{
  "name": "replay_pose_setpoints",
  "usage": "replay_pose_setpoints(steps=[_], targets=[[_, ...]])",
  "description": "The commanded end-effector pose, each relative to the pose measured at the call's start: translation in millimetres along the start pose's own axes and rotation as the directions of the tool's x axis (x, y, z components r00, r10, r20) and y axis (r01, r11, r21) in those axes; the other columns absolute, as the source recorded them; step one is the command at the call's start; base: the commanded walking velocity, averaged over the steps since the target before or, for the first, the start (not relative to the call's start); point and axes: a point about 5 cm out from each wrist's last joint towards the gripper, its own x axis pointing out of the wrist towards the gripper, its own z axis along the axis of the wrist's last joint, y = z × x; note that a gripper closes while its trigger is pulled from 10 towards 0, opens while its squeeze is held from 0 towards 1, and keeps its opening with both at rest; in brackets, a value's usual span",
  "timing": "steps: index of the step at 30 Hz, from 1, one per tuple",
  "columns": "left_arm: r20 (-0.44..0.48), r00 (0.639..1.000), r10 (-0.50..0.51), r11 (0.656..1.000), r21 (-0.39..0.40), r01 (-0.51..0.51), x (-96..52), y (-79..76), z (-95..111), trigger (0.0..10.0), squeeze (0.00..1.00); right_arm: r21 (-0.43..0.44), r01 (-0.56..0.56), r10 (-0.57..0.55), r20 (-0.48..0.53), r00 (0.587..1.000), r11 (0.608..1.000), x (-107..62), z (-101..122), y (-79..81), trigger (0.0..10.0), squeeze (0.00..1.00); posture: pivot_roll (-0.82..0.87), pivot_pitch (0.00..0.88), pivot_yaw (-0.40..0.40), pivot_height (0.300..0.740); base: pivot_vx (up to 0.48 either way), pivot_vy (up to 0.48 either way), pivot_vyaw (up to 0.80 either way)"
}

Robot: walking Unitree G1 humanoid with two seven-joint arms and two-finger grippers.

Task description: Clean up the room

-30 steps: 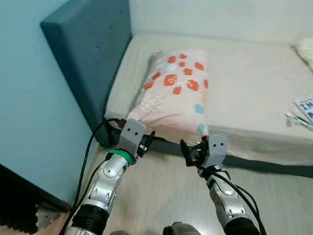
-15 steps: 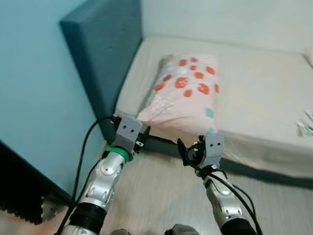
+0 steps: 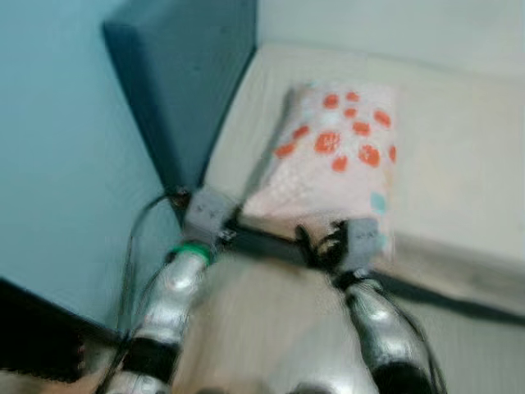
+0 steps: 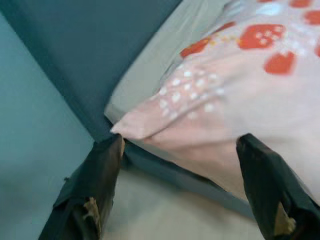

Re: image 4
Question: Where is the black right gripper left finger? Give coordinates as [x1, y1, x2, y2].
[38, 134, 125, 240]

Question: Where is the pink pillow with orange spots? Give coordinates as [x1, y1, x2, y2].
[111, 0, 320, 218]

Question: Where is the mattress with cream sheet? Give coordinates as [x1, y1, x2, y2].
[103, 0, 241, 125]

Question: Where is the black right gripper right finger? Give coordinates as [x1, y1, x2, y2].
[236, 133, 320, 240]

